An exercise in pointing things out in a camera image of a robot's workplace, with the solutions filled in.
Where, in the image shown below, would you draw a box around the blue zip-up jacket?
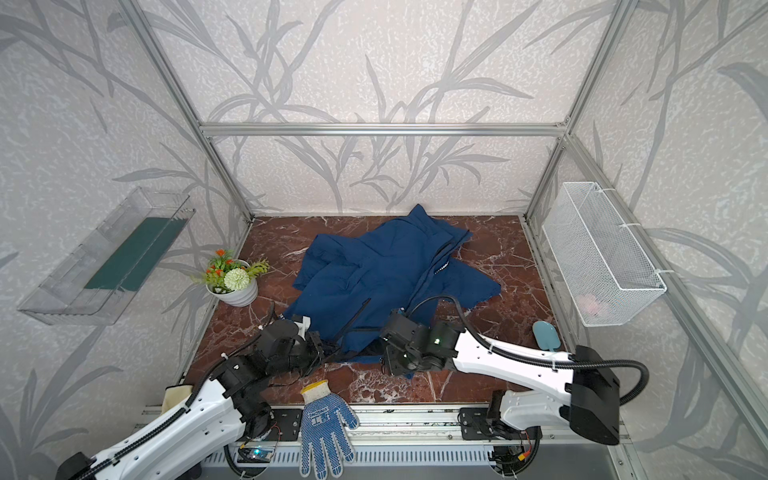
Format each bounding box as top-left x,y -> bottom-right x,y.
284,205 -> 501,364

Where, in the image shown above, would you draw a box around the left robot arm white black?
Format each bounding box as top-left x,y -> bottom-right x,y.
56,315 -> 323,479

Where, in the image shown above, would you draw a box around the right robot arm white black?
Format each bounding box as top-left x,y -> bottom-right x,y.
380,311 -> 620,445

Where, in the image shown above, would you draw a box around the potted artificial flowers white pot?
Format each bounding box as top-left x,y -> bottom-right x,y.
192,249 -> 270,307

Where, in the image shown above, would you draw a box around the blue dotted work glove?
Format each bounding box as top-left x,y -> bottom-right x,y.
299,380 -> 360,479

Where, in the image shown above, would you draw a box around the yellow black work glove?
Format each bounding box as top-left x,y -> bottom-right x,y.
161,384 -> 193,414

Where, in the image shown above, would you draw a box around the light blue silicone spatula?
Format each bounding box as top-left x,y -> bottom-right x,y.
532,321 -> 562,352

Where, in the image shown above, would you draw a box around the green sponge mat in tray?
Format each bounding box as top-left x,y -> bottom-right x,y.
85,217 -> 187,292

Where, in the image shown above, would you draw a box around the pink object in basket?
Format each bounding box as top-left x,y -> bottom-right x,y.
576,294 -> 609,318

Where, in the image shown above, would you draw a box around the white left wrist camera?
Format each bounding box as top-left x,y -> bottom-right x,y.
294,316 -> 311,339

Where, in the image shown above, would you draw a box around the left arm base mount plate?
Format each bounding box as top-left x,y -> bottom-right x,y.
249,408 -> 303,442

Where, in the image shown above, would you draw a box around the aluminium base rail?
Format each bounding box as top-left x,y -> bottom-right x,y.
119,403 -> 637,480

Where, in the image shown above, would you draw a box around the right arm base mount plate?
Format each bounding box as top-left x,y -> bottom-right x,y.
457,407 -> 542,441

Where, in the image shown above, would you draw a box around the clear plastic wall tray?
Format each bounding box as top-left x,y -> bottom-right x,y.
18,187 -> 195,326

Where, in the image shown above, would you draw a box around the white wire mesh basket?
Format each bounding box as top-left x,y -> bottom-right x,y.
543,182 -> 667,327

